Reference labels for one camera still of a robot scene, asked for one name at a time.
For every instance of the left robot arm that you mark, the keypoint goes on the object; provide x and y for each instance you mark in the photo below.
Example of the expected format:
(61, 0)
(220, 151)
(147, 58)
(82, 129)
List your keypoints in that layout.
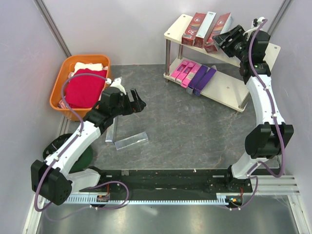
(52, 178)

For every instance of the pink toothpaste box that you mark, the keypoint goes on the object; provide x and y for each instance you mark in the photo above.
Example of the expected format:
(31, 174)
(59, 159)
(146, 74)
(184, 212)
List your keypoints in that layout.
(190, 76)
(179, 69)
(185, 72)

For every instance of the holographic purple toothpaste box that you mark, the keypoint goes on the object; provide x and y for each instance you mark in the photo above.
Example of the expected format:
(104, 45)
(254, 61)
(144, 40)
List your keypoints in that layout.
(195, 80)

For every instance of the white cable duct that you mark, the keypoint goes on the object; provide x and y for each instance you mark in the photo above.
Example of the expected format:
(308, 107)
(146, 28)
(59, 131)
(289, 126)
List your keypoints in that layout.
(95, 199)

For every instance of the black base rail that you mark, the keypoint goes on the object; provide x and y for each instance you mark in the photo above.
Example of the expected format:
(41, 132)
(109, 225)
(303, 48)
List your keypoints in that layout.
(170, 183)

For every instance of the orange plastic basket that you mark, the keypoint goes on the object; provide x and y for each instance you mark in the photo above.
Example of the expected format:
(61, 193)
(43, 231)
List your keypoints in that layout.
(66, 68)

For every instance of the white two-tier shelf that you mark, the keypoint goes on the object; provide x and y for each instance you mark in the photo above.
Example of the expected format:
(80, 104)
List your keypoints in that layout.
(222, 88)

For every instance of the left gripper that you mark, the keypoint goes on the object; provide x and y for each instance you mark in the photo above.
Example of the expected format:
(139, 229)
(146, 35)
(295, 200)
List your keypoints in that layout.
(137, 106)

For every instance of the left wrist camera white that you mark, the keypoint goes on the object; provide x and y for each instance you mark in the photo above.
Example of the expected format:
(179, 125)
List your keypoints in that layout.
(116, 83)

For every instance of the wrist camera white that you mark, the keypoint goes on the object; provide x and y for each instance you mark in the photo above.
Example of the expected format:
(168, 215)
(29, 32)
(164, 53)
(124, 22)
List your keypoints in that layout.
(116, 83)
(255, 24)

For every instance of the silver toothpaste box long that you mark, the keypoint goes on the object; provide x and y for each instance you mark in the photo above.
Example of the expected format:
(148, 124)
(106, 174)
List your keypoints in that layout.
(132, 140)

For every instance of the red 3D toothpaste box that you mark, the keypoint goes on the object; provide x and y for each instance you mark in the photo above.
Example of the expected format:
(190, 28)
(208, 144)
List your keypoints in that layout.
(222, 25)
(205, 30)
(188, 38)

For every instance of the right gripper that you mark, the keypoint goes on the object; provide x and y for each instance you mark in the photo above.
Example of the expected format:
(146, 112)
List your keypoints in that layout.
(235, 33)

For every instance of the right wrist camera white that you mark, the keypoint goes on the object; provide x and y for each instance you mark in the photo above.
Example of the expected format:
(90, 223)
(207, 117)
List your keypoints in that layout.
(255, 24)

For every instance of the white cloth in basket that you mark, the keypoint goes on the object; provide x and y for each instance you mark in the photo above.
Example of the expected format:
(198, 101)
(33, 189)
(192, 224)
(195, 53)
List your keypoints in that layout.
(95, 67)

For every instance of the silver toothpaste box small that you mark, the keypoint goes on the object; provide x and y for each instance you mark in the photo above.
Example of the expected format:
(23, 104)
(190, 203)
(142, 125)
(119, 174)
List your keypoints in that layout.
(111, 132)

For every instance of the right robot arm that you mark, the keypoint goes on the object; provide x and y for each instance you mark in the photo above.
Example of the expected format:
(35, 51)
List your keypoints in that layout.
(265, 145)

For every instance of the red folded cloth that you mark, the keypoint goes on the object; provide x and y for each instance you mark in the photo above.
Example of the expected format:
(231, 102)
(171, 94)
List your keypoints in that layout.
(83, 91)

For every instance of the small pink packet in basket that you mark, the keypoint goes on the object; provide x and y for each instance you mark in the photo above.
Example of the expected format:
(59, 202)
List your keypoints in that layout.
(62, 104)

